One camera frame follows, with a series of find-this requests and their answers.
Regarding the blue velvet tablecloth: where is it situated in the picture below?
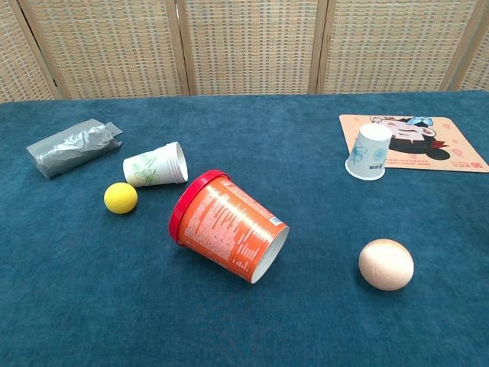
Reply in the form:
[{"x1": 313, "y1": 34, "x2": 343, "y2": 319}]
[{"x1": 0, "y1": 89, "x2": 489, "y2": 367}]

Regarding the white paper cup green print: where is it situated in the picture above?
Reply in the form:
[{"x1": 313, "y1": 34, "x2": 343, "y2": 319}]
[{"x1": 122, "y1": 143, "x2": 176, "y2": 188}]

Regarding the peach egg-shaped ball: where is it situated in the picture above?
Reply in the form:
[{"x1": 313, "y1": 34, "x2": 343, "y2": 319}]
[{"x1": 358, "y1": 238, "x2": 415, "y2": 292}]

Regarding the orange tub with red lid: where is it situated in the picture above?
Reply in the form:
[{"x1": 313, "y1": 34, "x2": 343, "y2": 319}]
[{"x1": 168, "y1": 169, "x2": 290, "y2": 284}]

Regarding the cartoon girl mouse pad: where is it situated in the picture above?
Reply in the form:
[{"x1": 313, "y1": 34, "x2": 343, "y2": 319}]
[{"x1": 338, "y1": 114, "x2": 489, "y2": 174}]

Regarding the white paper cup blue print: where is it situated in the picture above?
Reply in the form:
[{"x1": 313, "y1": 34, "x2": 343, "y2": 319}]
[{"x1": 345, "y1": 122, "x2": 393, "y2": 181}]

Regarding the yellow foam ball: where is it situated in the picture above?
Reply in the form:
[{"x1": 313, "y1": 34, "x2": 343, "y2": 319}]
[{"x1": 103, "y1": 182, "x2": 138, "y2": 215}]

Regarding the woven rattan folding screen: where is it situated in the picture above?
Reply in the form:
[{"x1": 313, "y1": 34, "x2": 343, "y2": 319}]
[{"x1": 0, "y1": 0, "x2": 489, "y2": 102}]

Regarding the crumpled grey foil packet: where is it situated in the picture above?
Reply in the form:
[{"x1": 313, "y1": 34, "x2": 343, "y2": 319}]
[{"x1": 25, "y1": 119, "x2": 124, "y2": 180}]

